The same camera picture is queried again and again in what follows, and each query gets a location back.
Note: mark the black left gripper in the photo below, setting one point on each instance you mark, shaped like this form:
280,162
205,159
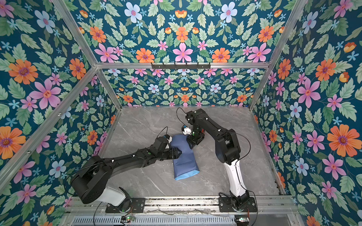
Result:
177,156

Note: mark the aluminium left side bar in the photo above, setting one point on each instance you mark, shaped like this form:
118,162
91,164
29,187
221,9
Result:
9,171

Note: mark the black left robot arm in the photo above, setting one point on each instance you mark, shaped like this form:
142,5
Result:
90,182

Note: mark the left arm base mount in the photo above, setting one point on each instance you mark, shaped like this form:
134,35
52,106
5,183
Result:
128,205

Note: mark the white vented cable duct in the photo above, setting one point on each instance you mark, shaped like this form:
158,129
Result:
156,220

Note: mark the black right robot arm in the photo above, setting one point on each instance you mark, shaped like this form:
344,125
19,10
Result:
227,147

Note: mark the black hook rail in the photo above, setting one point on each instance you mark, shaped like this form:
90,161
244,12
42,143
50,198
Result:
176,66

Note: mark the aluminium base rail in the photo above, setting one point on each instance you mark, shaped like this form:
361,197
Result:
213,205

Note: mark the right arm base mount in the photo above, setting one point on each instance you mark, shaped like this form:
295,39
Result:
231,203

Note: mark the aluminium corner frame post right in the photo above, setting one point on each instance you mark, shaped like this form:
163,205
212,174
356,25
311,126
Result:
289,26

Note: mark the aluminium corner frame post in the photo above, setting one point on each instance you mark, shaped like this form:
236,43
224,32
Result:
289,26
85,48

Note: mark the aluminium horizontal back bar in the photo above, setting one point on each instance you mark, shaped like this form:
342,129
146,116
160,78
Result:
118,65

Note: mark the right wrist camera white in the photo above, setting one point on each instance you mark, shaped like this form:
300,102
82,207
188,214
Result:
186,130

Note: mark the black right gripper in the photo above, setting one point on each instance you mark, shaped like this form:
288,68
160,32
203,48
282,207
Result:
191,141

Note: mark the aluminium corner frame post left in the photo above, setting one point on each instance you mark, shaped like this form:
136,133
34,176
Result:
85,48

